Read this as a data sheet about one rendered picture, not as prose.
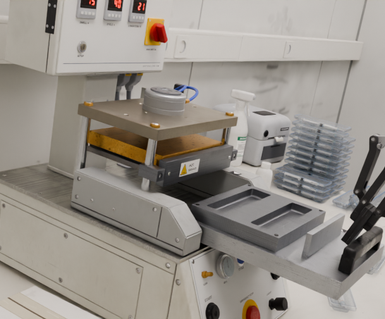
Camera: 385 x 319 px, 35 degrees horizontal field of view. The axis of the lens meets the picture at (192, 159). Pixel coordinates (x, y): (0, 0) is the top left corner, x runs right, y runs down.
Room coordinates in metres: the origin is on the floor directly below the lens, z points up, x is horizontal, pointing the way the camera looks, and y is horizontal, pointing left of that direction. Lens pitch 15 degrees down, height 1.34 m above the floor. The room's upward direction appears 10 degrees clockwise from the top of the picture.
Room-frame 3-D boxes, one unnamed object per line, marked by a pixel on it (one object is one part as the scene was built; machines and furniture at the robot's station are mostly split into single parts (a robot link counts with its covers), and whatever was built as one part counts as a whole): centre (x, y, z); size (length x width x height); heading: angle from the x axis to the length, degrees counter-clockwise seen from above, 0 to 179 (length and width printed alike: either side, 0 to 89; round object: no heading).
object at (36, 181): (1.15, 0.10, 0.93); 0.46 x 0.35 x 0.01; 59
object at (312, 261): (0.99, -0.17, 0.97); 0.30 x 0.22 x 0.08; 59
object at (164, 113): (1.17, 0.09, 1.08); 0.31 x 0.24 x 0.13; 149
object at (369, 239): (0.92, -0.29, 0.99); 0.15 x 0.02 x 0.04; 149
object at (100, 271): (1.14, 0.05, 0.84); 0.53 x 0.37 x 0.17; 59
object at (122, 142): (1.14, 0.07, 1.07); 0.22 x 0.17 x 0.10; 149
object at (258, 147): (2.14, -0.18, 0.88); 0.25 x 0.20 x 0.17; 53
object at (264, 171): (1.71, -0.21, 0.82); 0.05 x 0.05 x 0.14
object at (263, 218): (1.01, -0.13, 0.98); 0.20 x 0.17 x 0.03; 149
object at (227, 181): (1.21, -0.07, 0.97); 0.26 x 0.05 x 0.07; 59
